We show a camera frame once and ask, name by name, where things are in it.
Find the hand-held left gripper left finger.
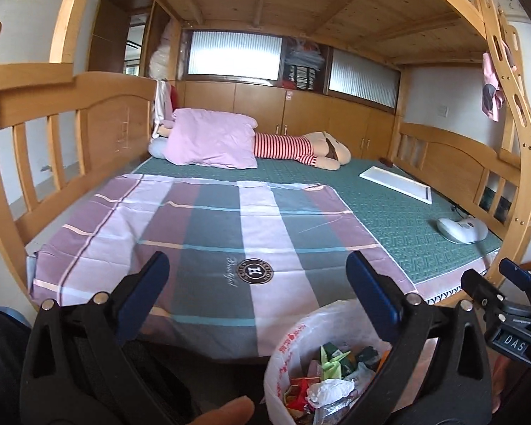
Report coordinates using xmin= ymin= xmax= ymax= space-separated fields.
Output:
xmin=20 ymin=250 xmax=173 ymax=425

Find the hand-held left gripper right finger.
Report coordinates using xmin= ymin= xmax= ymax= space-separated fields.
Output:
xmin=336 ymin=250 xmax=494 ymax=425

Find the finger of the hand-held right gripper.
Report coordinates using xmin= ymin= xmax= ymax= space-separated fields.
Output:
xmin=498 ymin=257 xmax=531 ymax=294
xmin=459 ymin=268 xmax=506 ymax=320

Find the dark green snack packet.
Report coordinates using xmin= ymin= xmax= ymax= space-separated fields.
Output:
xmin=352 ymin=346 xmax=382 ymax=371

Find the green wrapper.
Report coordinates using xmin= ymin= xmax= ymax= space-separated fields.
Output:
xmin=320 ymin=344 xmax=353 ymax=380

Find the white tissue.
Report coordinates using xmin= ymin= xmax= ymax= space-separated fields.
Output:
xmin=307 ymin=378 xmax=355 ymax=409

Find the trash bin with plastic bag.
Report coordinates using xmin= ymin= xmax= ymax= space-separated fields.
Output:
xmin=263 ymin=300 xmax=426 ymax=425

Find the red packet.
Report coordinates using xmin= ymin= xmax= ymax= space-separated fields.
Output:
xmin=284 ymin=378 xmax=313 ymax=409

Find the clear plastic wrapper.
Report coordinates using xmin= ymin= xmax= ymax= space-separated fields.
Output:
xmin=313 ymin=402 xmax=351 ymax=425

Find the person's right hand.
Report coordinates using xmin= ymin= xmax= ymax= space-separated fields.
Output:
xmin=491 ymin=354 xmax=530 ymax=415

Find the person's left hand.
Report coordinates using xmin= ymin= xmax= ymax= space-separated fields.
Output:
xmin=189 ymin=396 xmax=256 ymax=425

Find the white handheld appliance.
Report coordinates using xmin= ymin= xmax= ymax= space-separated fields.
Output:
xmin=436 ymin=216 xmax=489 ymax=244

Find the green patterned mattress mat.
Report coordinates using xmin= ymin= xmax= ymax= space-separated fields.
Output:
xmin=130 ymin=156 xmax=504 ymax=287

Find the wooden bunk ladder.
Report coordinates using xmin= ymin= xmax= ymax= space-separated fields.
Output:
xmin=473 ymin=0 xmax=531 ymax=294

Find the checked pink grey sheet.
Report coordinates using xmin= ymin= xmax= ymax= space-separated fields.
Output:
xmin=29 ymin=172 xmax=419 ymax=360

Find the white flat tray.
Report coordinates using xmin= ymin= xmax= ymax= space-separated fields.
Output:
xmin=359 ymin=165 xmax=433 ymax=205

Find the white cushion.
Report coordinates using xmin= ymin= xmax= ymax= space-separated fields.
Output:
xmin=147 ymin=136 xmax=170 ymax=161

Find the pink pillow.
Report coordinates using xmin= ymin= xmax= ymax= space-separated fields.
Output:
xmin=165 ymin=108 xmax=258 ymax=170

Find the plush toy with striped shirt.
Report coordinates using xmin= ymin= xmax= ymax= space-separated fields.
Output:
xmin=253 ymin=130 xmax=353 ymax=172

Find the pink hanging garment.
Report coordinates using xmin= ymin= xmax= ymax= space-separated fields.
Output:
xmin=481 ymin=52 xmax=508 ymax=123

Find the white hanging cloth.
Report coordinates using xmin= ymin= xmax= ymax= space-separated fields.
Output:
xmin=154 ymin=80 xmax=171 ymax=125

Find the frosted glass panel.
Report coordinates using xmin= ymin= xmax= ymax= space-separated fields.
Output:
xmin=327 ymin=48 xmax=401 ymax=109
xmin=187 ymin=30 xmax=284 ymax=81

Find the black striped tote bag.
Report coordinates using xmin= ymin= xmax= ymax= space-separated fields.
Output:
xmin=287 ymin=64 xmax=322 ymax=92

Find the white plastic wrapped bundle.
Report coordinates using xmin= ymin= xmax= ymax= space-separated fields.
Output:
xmin=149 ymin=20 xmax=182 ymax=81

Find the bundle of plastic bags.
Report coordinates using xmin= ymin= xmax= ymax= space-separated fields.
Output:
xmin=285 ymin=38 xmax=326 ymax=67

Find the wooden wardrobe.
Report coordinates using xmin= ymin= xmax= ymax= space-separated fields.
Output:
xmin=88 ymin=0 xmax=161 ymax=77

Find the wooden bunk bed frame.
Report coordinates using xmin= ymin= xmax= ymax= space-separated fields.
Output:
xmin=0 ymin=0 xmax=531 ymax=302

